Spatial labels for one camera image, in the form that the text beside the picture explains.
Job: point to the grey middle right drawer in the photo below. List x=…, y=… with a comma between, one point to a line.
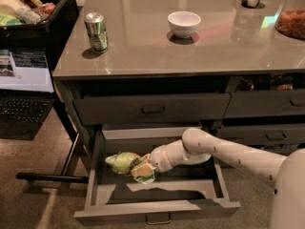
x=264, y=134

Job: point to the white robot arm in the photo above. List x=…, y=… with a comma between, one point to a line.
x=286, y=174

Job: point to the grey top right drawer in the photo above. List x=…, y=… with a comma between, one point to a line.
x=266, y=103

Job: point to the green packet in bin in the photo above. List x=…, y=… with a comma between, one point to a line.
x=9, y=20

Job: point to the clear plastic bottle in bin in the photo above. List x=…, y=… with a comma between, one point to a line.
x=27, y=15

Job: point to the green silver soda can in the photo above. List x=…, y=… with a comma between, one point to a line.
x=96, y=31

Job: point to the open black laptop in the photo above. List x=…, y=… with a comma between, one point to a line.
x=26, y=93

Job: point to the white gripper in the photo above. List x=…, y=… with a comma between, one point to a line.
x=159, y=158

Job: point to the white ceramic bowl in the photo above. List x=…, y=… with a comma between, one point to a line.
x=183, y=23

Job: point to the glass jar with snacks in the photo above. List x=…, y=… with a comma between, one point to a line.
x=291, y=20

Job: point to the green jalapeno chip bag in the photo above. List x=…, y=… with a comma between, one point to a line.
x=123, y=162

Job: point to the black plastic storage bin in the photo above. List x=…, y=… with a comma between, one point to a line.
x=50, y=35

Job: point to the white plate in bin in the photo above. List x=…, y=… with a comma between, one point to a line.
x=10, y=7

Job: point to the black cart leg bar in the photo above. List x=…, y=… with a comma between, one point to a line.
x=55, y=178

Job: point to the open grey middle drawer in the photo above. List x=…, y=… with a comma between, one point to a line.
x=185, y=192

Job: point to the red snack packet in bin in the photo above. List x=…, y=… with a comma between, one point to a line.
x=45, y=9

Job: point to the grey top left drawer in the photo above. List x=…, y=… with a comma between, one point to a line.
x=157, y=108

